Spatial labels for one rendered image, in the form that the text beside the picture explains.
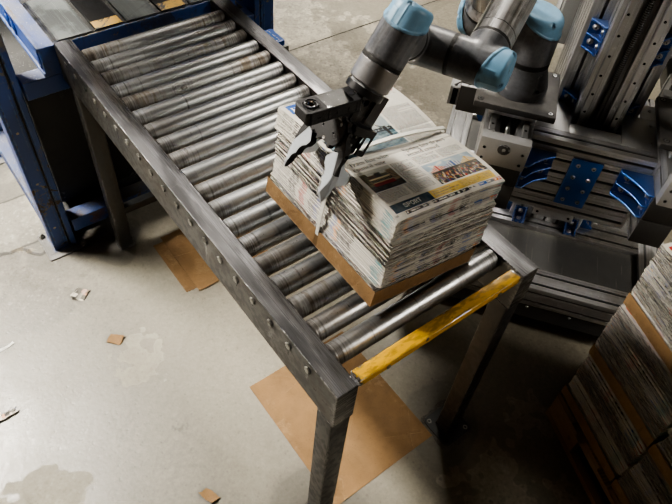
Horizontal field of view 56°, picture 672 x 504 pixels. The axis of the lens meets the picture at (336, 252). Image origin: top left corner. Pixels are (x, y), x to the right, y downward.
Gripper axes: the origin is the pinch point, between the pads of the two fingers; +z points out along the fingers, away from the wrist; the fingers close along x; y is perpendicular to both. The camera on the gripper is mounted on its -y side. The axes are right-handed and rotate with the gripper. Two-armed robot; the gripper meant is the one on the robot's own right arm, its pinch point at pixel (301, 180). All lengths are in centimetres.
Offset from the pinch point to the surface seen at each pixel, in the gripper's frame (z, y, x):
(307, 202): 7.5, 12.0, 5.5
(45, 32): 26, 3, 112
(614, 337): 5, 88, -43
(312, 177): 1.5, 8.6, 5.0
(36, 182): 74, 14, 107
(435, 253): 0.6, 23.6, -18.8
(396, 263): 3.4, 12.5, -18.9
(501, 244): -3, 48, -19
